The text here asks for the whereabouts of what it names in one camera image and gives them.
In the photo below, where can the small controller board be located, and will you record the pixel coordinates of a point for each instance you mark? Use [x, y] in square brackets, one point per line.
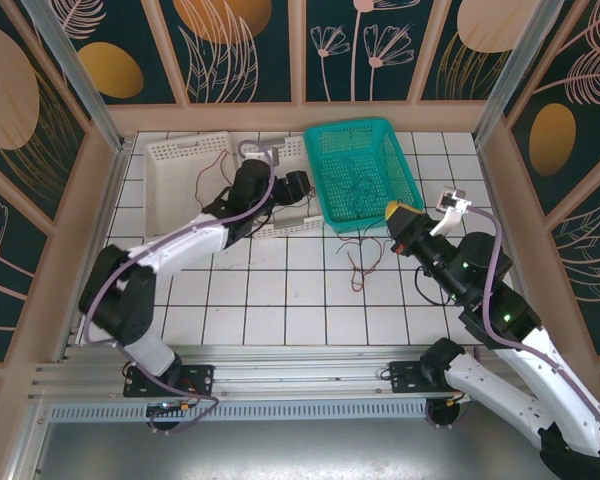
[457, 399]
[172, 405]

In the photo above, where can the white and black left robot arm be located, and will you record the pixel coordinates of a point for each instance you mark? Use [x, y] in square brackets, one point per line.
[180, 245]

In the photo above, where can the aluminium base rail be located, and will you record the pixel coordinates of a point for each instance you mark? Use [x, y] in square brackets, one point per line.
[300, 372]

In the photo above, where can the aluminium side rail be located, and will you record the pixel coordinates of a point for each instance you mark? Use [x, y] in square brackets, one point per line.
[500, 200]
[100, 240]

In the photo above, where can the aluminium corner post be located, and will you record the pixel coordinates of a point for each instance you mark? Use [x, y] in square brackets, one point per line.
[75, 75]
[517, 70]

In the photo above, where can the teal perforated plastic basket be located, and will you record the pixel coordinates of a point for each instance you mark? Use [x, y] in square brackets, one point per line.
[360, 150]

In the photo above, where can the large white perforated basket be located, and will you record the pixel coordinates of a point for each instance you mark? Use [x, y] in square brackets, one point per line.
[175, 190]

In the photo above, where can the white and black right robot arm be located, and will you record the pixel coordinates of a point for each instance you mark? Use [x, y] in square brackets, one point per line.
[555, 390]

